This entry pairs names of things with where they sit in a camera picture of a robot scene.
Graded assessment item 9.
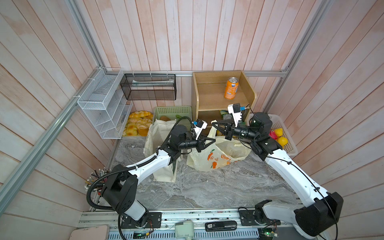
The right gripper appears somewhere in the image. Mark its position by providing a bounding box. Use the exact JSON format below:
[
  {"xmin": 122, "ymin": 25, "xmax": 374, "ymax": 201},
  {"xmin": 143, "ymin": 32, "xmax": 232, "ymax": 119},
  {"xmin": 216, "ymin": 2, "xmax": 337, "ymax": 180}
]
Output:
[{"xmin": 212, "ymin": 120, "xmax": 258, "ymax": 144}]

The pile of bread buns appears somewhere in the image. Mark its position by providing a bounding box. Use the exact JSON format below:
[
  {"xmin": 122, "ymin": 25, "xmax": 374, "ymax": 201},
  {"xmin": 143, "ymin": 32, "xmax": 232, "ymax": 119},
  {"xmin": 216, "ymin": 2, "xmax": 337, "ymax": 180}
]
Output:
[{"xmin": 123, "ymin": 111, "xmax": 154, "ymax": 137}]

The black mesh wall basket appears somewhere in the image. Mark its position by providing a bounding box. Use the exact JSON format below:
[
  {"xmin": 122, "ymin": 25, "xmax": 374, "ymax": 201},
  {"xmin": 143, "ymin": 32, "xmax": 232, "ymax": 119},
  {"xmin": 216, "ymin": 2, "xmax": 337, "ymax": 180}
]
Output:
[{"xmin": 120, "ymin": 73, "xmax": 177, "ymax": 101}]

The yellow plastic grocery bag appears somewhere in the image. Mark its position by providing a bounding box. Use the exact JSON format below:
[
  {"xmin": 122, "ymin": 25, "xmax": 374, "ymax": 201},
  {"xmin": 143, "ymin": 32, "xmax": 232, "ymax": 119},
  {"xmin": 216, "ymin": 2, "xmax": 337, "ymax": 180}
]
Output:
[{"xmin": 187, "ymin": 128, "xmax": 251, "ymax": 172}]

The white adapter box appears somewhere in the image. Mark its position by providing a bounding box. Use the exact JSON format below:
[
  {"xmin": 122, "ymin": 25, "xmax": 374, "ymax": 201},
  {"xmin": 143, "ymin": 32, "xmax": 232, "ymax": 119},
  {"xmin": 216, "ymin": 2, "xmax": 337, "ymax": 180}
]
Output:
[{"xmin": 175, "ymin": 220, "xmax": 195, "ymax": 240}]

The wooden shelf unit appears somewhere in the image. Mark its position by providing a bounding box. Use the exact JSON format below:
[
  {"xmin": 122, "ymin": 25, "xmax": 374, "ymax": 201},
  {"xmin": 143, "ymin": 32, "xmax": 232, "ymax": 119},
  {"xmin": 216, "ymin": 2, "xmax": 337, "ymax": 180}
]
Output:
[{"xmin": 191, "ymin": 71, "xmax": 257, "ymax": 135}]

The white wire rack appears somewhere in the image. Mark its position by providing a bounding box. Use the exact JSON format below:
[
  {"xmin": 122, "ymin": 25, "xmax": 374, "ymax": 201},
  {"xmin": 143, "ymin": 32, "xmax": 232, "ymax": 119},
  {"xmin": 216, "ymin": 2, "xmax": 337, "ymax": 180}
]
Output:
[{"xmin": 78, "ymin": 68, "xmax": 133, "ymax": 140}]

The green snack bag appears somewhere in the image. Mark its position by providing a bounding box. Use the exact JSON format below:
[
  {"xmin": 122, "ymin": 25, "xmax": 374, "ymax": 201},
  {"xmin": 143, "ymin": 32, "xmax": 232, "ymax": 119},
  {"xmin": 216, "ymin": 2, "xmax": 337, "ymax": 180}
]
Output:
[{"xmin": 220, "ymin": 110, "xmax": 232, "ymax": 120}]

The green plastic basket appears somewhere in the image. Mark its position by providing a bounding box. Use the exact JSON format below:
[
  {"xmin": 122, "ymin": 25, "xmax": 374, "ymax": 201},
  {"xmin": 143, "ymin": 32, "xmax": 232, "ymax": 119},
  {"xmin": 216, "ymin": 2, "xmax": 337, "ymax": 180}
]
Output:
[{"xmin": 153, "ymin": 106, "xmax": 193, "ymax": 123}]

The red dragon fruit toy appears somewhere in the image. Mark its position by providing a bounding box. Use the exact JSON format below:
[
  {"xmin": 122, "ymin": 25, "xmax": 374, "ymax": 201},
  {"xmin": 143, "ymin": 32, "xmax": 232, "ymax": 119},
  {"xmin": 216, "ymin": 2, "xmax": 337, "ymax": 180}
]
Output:
[{"xmin": 269, "ymin": 130, "xmax": 279, "ymax": 140}]

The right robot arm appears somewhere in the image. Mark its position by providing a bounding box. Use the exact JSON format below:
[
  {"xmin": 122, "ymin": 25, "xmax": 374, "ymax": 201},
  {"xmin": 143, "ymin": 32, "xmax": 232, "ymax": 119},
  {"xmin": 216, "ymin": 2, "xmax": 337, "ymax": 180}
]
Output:
[{"xmin": 212, "ymin": 113, "xmax": 344, "ymax": 240}]

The yellow lemon toy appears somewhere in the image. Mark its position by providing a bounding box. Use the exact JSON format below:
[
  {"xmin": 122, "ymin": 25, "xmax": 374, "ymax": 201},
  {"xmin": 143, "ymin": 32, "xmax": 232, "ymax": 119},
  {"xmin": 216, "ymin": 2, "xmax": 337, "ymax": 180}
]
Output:
[{"xmin": 277, "ymin": 137, "xmax": 289, "ymax": 147}]

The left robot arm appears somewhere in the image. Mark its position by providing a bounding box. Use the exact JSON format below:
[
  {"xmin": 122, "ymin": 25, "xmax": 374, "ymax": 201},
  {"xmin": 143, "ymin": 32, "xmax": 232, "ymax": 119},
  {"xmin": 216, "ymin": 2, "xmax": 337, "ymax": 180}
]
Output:
[{"xmin": 86, "ymin": 118, "xmax": 215, "ymax": 227}]

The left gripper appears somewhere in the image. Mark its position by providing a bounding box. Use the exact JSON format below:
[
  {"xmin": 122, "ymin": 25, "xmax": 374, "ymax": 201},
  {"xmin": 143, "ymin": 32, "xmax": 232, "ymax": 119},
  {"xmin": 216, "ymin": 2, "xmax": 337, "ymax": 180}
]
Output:
[{"xmin": 178, "ymin": 133, "xmax": 216, "ymax": 153}]

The brown potato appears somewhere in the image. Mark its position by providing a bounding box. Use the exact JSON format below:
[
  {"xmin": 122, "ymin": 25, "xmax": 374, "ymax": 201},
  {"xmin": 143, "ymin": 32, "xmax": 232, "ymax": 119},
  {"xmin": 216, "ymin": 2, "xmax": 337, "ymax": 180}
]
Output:
[{"xmin": 160, "ymin": 116, "xmax": 171, "ymax": 122}]

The orange soda can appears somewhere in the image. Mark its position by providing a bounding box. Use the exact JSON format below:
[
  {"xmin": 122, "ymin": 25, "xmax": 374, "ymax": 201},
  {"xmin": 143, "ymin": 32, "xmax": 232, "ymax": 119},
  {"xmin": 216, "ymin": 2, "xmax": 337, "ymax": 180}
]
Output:
[{"xmin": 224, "ymin": 77, "xmax": 239, "ymax": 100}]

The black barcode scanner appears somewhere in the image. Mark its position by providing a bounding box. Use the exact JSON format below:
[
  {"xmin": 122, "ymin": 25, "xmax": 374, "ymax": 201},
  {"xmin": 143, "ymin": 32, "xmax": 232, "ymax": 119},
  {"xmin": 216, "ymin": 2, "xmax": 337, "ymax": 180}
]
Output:
[{"xmin": 205, "ymin": 221, "xmax": 238, "ymax": 232}]

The white fruit basket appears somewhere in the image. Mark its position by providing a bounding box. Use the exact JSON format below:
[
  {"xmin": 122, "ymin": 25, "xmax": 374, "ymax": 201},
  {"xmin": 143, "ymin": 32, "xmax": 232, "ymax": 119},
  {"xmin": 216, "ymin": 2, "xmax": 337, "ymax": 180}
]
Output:
[{"xmin": 247, "ymin": 114, "xmax": 298, "ymax": 161}]

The cream canvas tote bag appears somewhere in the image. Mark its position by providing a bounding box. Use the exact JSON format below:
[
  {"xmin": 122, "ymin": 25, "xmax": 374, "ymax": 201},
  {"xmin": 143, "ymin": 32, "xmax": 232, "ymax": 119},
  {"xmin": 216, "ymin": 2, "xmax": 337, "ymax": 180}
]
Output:
[{"xmin": 144, "ymin": 120, "xmax": 179, "ymax": 183}]

